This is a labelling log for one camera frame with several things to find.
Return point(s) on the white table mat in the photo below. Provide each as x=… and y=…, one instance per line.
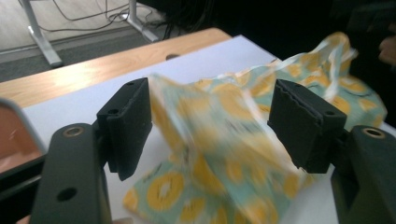
x=93, y=99

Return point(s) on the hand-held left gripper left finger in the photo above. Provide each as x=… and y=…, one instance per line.
x=126, y=124

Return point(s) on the yellow floral cloth bag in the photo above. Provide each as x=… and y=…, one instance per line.
x=224, y=149

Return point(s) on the orange plastic tray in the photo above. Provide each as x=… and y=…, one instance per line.
x=15, y=137

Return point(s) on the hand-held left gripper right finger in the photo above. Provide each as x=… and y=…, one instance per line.
x=303, y=127

